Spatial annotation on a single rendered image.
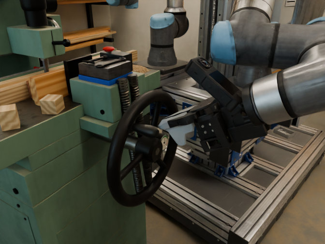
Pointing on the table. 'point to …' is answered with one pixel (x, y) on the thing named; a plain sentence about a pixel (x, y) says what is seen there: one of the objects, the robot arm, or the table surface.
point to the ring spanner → (110, 63)
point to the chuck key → (96, 59)
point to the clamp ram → (73, 68)
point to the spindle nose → (35, 12)
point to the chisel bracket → (36, 41)
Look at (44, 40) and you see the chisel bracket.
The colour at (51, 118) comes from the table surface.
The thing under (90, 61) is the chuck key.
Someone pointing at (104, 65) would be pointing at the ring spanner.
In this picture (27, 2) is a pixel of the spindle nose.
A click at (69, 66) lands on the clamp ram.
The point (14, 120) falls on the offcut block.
